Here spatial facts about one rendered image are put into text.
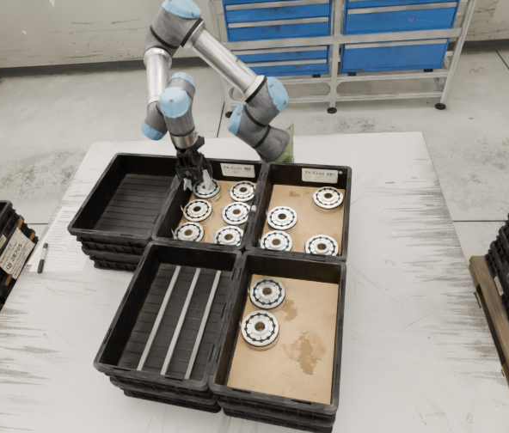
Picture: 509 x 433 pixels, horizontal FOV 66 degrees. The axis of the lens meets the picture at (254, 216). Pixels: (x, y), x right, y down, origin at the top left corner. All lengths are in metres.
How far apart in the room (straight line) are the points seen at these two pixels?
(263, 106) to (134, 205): 0.60
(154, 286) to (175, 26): 0.85
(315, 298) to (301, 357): 0.18
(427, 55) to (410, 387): 2.45
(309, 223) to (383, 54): 2.00
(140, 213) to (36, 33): 3.31
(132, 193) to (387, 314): 1.01
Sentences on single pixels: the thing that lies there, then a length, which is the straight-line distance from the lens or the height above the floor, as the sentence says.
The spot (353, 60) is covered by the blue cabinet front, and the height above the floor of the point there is 0.42.
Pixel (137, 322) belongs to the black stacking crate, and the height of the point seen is 0.83.
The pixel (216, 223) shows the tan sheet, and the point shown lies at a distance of 1.38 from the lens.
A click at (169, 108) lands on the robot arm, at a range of 1.07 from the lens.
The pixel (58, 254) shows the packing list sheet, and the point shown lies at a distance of 1.70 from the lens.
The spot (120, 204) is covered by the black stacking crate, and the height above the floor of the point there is 0.83.
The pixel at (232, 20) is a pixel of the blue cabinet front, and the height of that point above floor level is 0.75.
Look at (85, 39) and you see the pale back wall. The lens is 4.40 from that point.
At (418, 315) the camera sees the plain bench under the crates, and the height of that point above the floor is 0.70.
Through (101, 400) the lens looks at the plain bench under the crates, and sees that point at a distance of 1.33.
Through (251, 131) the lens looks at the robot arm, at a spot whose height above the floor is 0.95.
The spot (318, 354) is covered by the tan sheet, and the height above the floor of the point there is 0.83.
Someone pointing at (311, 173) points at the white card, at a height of 0.90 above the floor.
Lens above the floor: 1.86
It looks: 48 degrees down
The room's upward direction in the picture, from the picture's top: 8 degrees counter-clockwise
